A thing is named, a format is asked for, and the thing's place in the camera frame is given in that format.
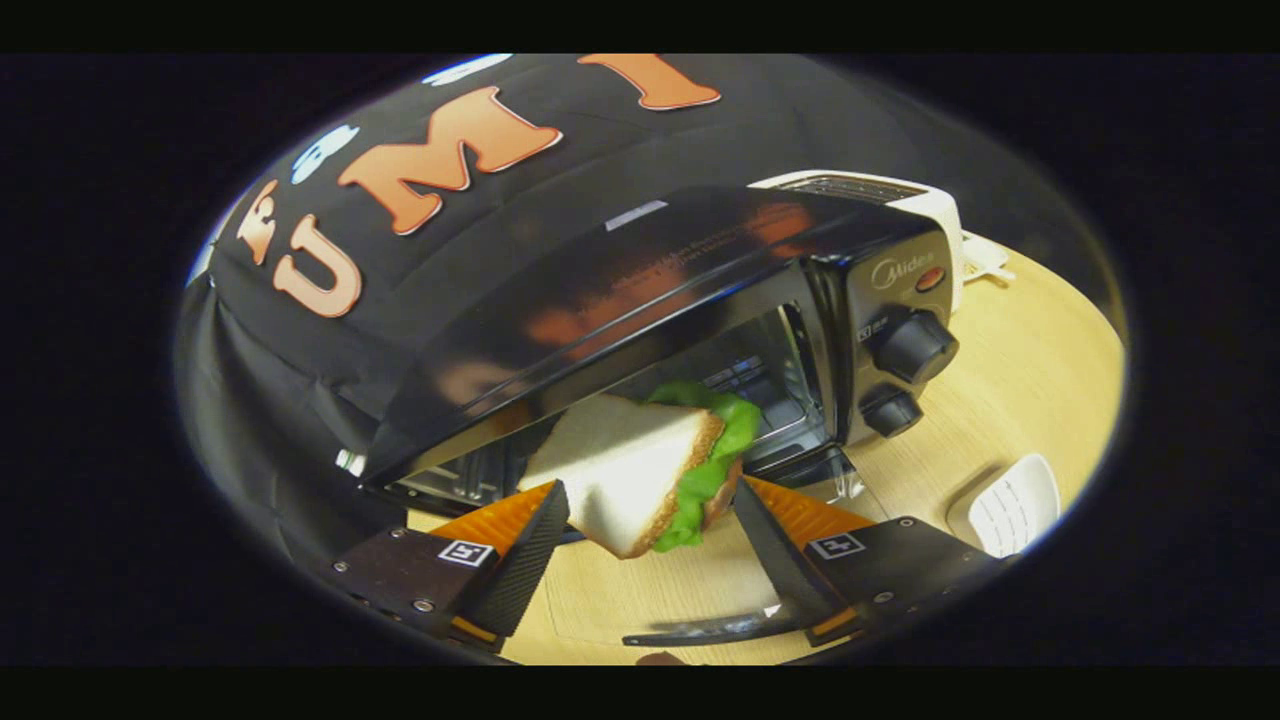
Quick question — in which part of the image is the black toaster oven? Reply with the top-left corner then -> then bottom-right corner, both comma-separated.
360,185 -> 961,649

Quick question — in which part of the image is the white toaster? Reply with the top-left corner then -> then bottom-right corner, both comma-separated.
750,170 -> 966,311

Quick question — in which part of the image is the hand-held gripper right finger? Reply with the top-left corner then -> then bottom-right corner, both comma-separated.
733,475 -> 1006,649

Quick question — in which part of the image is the lettuce sandwich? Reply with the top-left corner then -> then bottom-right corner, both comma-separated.
517,380 -> 763,561

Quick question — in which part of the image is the small white tray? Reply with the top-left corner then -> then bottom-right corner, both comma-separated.
968,453 -> 1063,559

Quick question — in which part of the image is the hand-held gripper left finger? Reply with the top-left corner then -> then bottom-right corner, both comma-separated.
328,480 -> 571,656

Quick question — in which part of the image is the white toaster cable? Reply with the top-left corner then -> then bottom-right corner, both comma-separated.
960,232 -> 1016,286

